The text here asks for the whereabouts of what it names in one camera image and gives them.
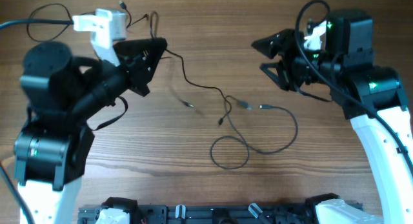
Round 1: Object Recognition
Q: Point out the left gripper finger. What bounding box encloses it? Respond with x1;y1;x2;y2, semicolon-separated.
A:
114;39;155;61
143;37;168;82

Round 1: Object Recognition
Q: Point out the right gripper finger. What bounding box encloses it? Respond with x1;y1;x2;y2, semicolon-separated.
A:
259;61;290;90
251;29;298;59

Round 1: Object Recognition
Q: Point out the black USB cable three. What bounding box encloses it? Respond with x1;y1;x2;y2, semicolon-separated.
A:
209;95;299;170

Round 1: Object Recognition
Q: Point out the black USB cable one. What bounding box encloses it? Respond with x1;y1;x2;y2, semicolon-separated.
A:
25;0;150;43

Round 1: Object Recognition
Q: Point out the black USB cable two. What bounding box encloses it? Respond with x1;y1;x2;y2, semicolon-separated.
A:
148;10;233;127

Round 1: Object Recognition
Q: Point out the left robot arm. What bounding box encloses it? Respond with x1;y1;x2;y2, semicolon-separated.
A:
14;37;168;223

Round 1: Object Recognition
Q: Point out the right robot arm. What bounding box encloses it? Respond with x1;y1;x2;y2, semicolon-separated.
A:
252;9;412;223

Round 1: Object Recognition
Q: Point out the right camera black cable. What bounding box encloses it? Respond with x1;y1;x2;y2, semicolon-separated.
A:
294;0;413;179

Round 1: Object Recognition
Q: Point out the camera black cable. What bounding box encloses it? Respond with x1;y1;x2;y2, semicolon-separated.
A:
0;18;75;224
294;0;413;179

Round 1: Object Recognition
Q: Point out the left camera black cable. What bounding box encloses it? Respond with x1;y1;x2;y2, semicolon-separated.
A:
0;18;75;224

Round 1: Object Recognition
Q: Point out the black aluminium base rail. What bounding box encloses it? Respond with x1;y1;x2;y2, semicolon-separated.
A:
77;203;320;224

